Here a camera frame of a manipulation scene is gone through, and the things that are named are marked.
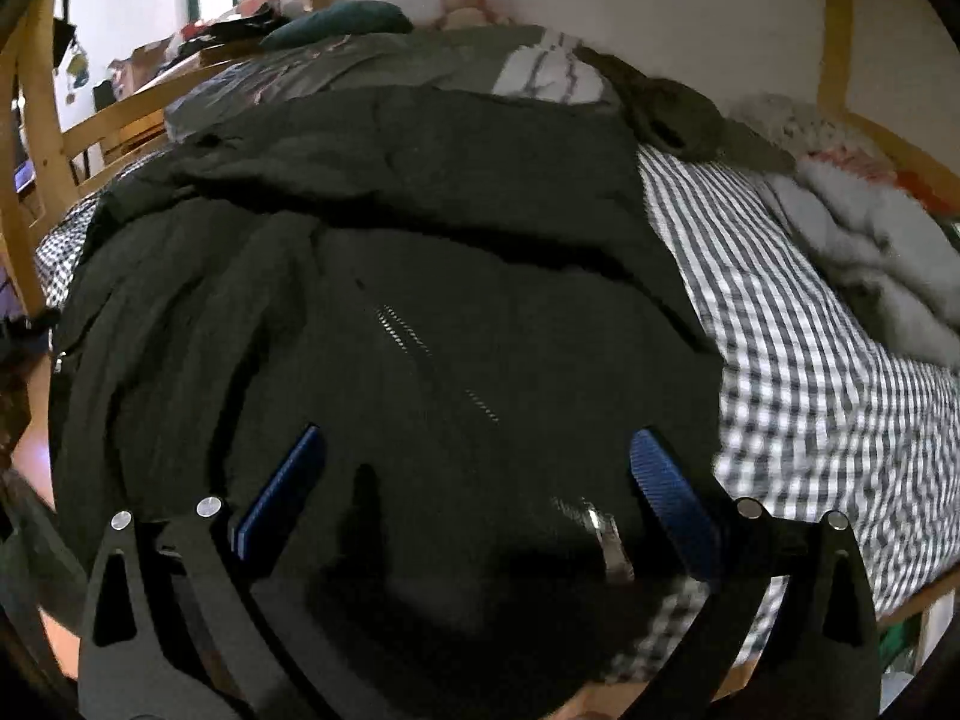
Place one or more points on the pink plush doll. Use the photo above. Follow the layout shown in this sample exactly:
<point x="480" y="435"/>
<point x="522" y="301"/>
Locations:
<point x="466" y="14"/>

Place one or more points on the large black garment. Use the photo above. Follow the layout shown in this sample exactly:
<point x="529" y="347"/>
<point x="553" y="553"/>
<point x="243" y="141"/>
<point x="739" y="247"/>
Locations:
<point x="407" y="336"/>

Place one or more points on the grey green blanket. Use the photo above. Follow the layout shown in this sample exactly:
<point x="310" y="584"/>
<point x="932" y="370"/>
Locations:
<point x="462" y="60"/>

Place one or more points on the light grey fluffy blanket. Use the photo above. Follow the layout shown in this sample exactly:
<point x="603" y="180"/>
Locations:
<point x="889" y="261"/>

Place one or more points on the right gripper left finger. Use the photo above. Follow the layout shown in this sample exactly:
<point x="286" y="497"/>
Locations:
<point x="196" y="615"/>

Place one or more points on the white grey striped cloth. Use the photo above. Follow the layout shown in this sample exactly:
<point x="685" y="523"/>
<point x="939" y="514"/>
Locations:
<point x="550" y="71"/>

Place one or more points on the wooden bed frame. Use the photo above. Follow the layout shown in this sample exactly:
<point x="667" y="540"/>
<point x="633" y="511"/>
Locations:
<point x="61" y="579"/>

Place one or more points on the dark green pillow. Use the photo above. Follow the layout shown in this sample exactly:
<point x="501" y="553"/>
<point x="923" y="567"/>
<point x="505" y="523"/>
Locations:
<point x="352" y="18"/>

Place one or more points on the Hello Kitty pillow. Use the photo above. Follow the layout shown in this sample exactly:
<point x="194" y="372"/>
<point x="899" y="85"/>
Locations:
<point x="850" y="141"/>

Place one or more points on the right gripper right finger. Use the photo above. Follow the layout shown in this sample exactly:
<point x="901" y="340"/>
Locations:
<point x="821" y="657"/>

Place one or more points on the black white checkered bedsheet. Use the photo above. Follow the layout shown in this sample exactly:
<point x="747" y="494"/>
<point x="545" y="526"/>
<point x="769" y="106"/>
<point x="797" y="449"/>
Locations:
<point x="812" y="412"/>

